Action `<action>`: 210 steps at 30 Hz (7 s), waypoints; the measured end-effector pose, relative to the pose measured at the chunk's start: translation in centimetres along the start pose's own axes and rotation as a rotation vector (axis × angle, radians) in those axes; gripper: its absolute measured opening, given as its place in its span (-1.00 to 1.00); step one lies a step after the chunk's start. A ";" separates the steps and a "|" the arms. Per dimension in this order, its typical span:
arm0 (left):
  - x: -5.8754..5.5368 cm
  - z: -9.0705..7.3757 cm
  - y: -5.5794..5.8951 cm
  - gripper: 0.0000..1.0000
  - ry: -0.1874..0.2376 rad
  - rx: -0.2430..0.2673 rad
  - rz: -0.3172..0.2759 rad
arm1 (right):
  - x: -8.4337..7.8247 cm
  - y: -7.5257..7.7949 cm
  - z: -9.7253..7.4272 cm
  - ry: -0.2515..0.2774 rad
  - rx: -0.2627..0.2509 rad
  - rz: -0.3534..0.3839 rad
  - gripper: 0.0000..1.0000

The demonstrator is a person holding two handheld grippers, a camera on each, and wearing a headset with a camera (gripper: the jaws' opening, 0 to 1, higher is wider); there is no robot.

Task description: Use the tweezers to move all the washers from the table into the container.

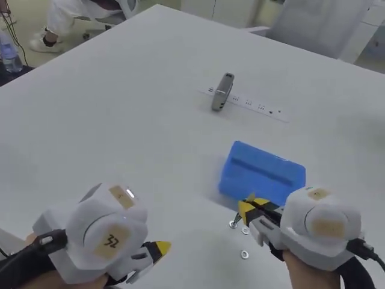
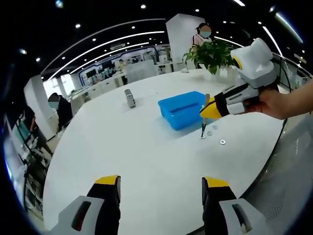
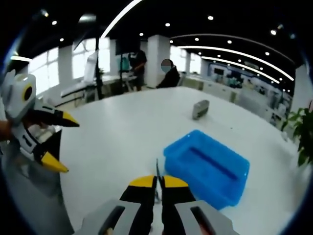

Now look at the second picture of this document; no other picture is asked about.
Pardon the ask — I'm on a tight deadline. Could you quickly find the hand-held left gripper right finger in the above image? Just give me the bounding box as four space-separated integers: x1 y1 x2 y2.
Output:
201 176 270 235

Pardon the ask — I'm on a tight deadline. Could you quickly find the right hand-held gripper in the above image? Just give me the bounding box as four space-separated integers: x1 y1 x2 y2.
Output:
199 37 280 120

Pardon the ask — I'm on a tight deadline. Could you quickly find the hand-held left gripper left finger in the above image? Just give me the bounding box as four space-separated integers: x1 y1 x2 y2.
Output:
49 174 121 235

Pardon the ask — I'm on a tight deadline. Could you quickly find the blue plastic container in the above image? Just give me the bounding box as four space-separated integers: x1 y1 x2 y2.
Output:
157 91 209 131

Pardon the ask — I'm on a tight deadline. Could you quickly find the person's right forearm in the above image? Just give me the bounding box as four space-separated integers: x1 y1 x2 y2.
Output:
285 78 313 120

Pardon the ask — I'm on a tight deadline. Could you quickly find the green potted plant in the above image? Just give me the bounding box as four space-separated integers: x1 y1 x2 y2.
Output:
181 38 240 81

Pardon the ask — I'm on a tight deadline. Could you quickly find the white round table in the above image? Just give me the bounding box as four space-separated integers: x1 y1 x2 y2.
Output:
42 68 292 232

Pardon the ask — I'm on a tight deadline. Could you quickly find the small grey device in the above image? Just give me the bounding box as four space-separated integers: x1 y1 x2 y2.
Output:
124 89 136 109

